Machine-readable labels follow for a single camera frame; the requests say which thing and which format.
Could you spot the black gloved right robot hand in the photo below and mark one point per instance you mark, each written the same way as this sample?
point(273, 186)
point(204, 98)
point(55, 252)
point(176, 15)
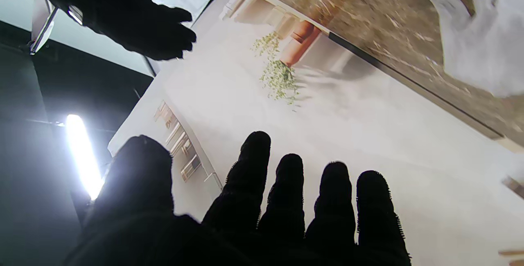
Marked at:
point(123, 16)

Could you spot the printed kitchen scene backdrop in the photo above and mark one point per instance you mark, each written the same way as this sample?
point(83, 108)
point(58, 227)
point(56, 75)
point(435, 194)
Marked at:
point(368, 135)

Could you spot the translucent white disposable glove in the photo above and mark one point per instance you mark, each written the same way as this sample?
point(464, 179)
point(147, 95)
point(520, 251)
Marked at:
point(491, 45)

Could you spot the grey metal bracket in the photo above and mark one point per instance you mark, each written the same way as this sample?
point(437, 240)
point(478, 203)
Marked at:
point(43, 24)

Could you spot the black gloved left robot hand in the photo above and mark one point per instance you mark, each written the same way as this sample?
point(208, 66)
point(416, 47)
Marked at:
point(245, 233)

